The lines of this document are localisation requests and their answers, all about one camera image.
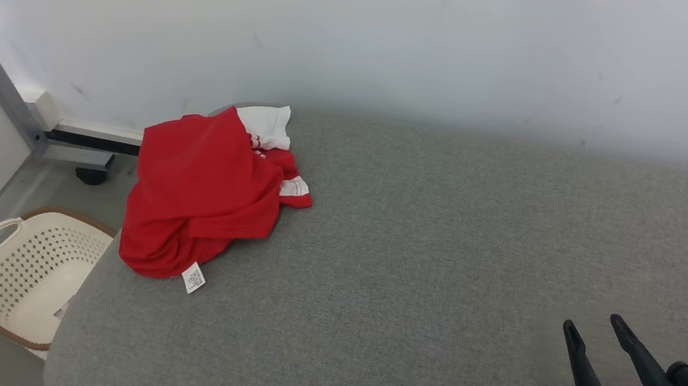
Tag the red shirt with white sleeves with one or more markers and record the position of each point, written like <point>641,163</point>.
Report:
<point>197,186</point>

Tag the cream perforated laundry basket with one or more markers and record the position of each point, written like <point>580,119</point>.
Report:
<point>29,274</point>

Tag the black caster wheel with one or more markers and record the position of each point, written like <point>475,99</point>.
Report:
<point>91,176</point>

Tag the white plastic box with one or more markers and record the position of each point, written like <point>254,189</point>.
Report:
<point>40,107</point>

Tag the white and black rail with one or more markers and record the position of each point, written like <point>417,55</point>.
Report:
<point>97,136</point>

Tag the grey metal frame post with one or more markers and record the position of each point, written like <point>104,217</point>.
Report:
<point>5,91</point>

